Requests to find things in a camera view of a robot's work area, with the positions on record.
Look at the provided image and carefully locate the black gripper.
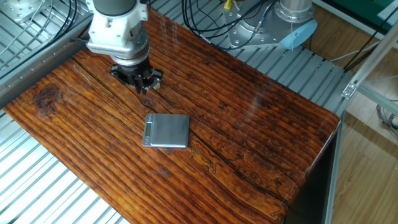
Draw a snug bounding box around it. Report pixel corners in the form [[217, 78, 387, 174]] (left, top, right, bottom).
[[110, 58, 164, 96]]

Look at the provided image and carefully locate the silver digital pocket scale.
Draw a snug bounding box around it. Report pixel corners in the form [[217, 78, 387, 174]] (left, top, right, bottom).
[[142, 113, 190, 149]]

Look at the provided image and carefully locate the glossy wood grain board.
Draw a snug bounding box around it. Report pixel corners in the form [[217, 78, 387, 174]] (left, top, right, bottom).
[[2, 9, 341, 224]]

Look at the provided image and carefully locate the grey aluminium side beam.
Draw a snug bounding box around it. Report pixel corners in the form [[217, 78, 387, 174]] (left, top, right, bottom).
[[0, 15, 94, 108]]

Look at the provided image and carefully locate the aluminium mounting plate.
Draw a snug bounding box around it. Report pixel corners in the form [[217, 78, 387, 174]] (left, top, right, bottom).
[[0, 0, 52, 24]]

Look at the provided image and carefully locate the green board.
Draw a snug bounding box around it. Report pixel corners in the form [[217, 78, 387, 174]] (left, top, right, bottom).
[[329, 0, 398, 32]]

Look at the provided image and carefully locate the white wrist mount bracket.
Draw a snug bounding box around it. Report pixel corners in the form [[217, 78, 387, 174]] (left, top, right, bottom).
[[86, 0, 149, 58]]

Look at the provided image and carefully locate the black base cable loop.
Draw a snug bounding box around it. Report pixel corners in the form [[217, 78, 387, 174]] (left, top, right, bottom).
[[182, 0, 271, 50]]

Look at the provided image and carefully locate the thick black cable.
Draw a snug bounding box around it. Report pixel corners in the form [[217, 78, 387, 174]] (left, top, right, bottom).
[[46, 0, 78, 44]]

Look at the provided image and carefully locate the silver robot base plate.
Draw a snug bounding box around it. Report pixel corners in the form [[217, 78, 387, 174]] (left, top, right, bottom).
[[226, 4, 293, 50]]

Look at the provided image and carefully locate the grey cable with metal connector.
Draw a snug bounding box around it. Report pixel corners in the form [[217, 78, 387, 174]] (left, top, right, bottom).
[[251, 0, 280, 34]]

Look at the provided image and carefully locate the white cable tie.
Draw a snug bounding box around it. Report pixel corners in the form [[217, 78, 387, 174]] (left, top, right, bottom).
[[289, 18, 296, 51]]

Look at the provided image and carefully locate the white floor cable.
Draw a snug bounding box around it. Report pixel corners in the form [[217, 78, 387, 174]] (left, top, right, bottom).
[[329, 42, 382, 63]]

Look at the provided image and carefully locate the aluminium table frame leg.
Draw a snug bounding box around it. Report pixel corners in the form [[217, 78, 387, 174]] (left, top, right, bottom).
[[323, 113, 346, 224]]

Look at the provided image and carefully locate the black floor cable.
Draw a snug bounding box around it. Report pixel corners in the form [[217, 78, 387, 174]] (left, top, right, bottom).
[[343, 15, 398, 72]]

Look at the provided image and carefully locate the aluminium frame post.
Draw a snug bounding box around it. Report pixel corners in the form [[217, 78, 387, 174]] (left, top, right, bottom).
[[341, 20, 398, 100]]

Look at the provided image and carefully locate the aluminium frame crossbar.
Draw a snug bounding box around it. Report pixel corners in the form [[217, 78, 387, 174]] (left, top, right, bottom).
[[357, 84, 398, 116]]

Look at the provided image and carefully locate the grey cable bundle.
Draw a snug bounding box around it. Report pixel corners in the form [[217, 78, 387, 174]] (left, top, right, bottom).
[[376, 101, 398, 139]]

